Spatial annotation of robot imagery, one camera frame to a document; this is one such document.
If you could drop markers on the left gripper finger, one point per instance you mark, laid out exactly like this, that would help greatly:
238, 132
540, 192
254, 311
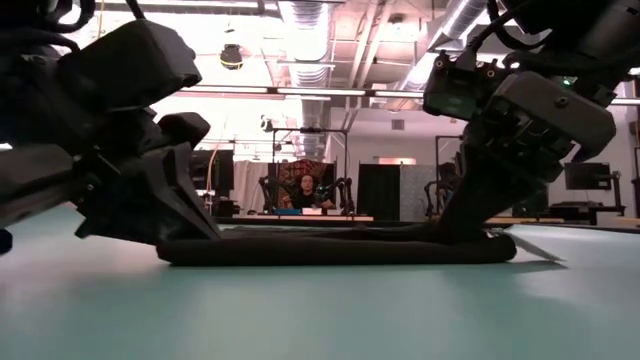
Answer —
150, 210

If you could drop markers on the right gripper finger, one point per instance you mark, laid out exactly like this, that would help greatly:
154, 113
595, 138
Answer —
500, 175

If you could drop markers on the black towel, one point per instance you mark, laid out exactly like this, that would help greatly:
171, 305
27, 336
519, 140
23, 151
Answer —
325, 250

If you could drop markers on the black background robot arm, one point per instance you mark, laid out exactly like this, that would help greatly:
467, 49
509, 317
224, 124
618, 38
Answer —
349, 197
263, 195

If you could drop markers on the large black monitor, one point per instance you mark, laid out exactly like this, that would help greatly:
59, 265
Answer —
227, 172

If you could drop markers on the grey partition panel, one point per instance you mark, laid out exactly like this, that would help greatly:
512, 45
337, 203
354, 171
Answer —
415, 192

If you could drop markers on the small black monitor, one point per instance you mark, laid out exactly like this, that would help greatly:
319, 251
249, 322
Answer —
587, 176

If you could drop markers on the black desk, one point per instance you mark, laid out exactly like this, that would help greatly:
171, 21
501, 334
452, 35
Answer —
590, 207

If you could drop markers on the white curtain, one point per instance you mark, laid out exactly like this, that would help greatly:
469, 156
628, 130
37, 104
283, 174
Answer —
250, 180

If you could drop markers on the black partition panel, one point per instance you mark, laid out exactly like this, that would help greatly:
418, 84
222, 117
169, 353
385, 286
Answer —
375, 190

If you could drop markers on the blue box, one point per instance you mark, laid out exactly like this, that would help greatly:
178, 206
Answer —
287, 212

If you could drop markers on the ceiling light strip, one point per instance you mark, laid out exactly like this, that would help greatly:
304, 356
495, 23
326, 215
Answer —
320, 92
235, 89

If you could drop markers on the person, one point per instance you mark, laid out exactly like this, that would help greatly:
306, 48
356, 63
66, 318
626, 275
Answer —
306, 200

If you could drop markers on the long wooden table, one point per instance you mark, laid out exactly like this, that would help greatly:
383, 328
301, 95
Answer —
345, 218

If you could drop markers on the white box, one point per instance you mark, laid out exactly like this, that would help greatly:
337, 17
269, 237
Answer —
312, 211

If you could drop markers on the green table mat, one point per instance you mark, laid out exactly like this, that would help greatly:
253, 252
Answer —
320, 320

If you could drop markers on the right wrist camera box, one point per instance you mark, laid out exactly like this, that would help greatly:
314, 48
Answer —
457, 92

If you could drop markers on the small black ceiling camera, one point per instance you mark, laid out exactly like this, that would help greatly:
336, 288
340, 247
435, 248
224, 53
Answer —
266, 125

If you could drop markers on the red patterned wall hanging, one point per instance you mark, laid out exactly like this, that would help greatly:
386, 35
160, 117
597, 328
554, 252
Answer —
295, 167

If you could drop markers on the black hanging dome camera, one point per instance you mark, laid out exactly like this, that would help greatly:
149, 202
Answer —
231, 57

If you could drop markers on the black camera gantry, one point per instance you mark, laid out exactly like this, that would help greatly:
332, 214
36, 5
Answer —
310, 129

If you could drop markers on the silver ventilation duct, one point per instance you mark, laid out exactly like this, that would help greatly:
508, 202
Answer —
307, 30

